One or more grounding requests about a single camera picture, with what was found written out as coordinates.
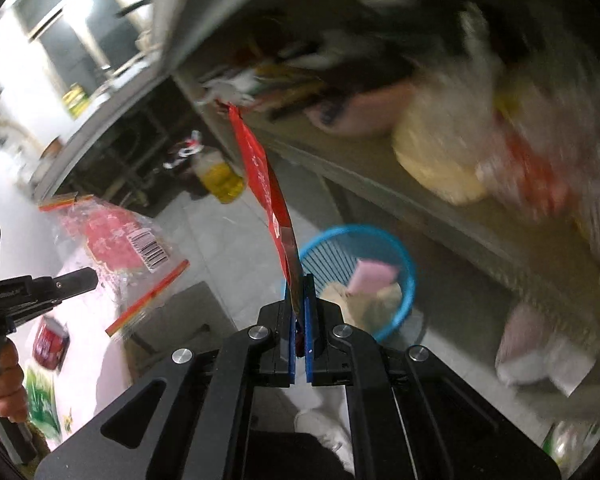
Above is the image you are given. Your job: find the red filled plastic bag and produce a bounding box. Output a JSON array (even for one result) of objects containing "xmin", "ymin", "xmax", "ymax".
[{"xmin": 475, "ymin": 110, "xmax": 581, "ymax": 221}]

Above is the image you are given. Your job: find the person's left hand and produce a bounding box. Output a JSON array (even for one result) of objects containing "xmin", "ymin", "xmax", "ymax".
[{"xmin": 0, "ymin": 340, "xmax": 29, "ymax": 424}]

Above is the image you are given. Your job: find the pink sponge cloth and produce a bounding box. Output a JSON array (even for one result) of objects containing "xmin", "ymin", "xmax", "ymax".
[{"xmin": 347, "ymin": 259, "xmax": 398, "ymax": 297}]

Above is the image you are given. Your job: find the yellow oil jug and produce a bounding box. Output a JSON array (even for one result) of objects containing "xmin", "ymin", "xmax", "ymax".
[{"xmin": 187, "ymin": 130, "xmax": 247, "ymax": 206}]

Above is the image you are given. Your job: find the window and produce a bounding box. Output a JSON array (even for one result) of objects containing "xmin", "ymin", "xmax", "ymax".
[{"xmin": 15, "ymin": 0, "xmax": 156, "ymax": 106}]

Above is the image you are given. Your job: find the small red can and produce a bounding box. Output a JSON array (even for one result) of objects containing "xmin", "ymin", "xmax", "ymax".
[{"xmin": 32, "ymin": 316, "xmax": 71, "ymax": 373}]

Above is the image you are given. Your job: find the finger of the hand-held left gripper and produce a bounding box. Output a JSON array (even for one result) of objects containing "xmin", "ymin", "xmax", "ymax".
[{"xmin": 0, "ymin": 266, "xmax": 100, "ymax": 333}]

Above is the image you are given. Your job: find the yellow dish soap bottle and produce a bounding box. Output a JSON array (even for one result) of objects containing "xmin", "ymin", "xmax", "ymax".
[{"xmin": 62, "ymin": 85, "xmax": 91, "ymax": 121}]

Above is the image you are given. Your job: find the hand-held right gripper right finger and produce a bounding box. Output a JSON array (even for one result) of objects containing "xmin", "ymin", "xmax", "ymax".
[{"xmin": 302, "ymin": 274, "xmax": 563, "ymax": 480}]

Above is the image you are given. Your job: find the clear zip bag red print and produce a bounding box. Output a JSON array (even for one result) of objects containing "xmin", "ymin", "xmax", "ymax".
[{"xmin": 39, "ymin": 192, "xmax": 191, "ymax": 338}]

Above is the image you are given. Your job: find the pale pink plastic bag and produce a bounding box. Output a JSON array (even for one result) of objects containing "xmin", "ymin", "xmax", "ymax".
[{"xmin": 495, "ymin": 305, "xmax": 596, "ymax": 396}]

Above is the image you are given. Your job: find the red foil packet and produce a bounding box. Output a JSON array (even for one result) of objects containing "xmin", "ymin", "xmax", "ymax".
[{"xmin": 227, "ymin": 104, "xmax": 301, "ymax": 306}]

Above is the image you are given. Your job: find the blue plastic basket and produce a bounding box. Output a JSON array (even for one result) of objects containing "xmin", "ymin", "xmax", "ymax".
[{"xmin": 299, "ymin": 225, "xmax": 417, "ymax": 343}]

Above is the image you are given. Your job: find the green plastic bottle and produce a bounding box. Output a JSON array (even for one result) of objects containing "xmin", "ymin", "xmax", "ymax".
[{"xmin": 24, "ymin": 365, "xmax": 63, "ymax": 443}]

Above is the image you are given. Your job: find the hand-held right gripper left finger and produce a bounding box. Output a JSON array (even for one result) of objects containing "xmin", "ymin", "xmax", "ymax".
[{"xmin": 34, "ymin": 279, "xmax": 298, "ymax": 480}]

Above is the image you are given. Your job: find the brown paper bag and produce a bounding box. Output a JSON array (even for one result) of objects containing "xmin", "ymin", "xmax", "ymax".
[{"xmin": 320, "ymin": 282, "xmax": 403, "ymax": 338}]

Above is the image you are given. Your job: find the yellow filled plastic bag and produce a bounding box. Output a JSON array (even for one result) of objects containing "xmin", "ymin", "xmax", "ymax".
[{"xmin": 392, "ymin": 85, "xmax": 491, "ymax": 206}]

